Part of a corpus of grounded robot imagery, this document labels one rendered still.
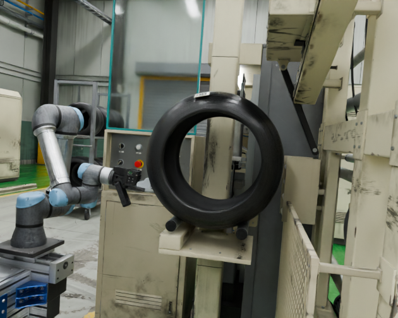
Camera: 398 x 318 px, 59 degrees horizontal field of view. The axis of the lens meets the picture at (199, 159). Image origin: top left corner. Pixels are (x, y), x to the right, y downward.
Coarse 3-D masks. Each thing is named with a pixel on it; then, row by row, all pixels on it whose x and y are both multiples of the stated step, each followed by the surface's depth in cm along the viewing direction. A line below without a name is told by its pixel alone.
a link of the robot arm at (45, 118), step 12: (48, 108) 155; (36, 120) 151; (48, 120) 152; (36, 132) 151; (48, 132) 151; (48, 144) 149; (48, 156) 148; (60, 156) 150; (48, 168) 147; (60, 168) 147; (60, 180) 145; (60, 192) 142; (72, 192) 146; (60, 204) 142; (72, 204) 148
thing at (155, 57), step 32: (128, 0) 205; (160, 0) 201; (192, 0) 198; (128, 32) 206; (160, 32) 202; (192, 32) 199; (128, 64) 207; (160, 64) 203; (192, 64) 200; (128, 96) 207; (160, 96) 204; (128, 128) 208; (192, 128) 202
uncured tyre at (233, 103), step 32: (192, 96) 139; (224, 96) 135; (160, 128) 138; (256, 128) 131; (160, 160) 138; (160, 192) 139; (192, 192) 164; (256, 192) 132; (192, 224) 141; (224, 224) 137
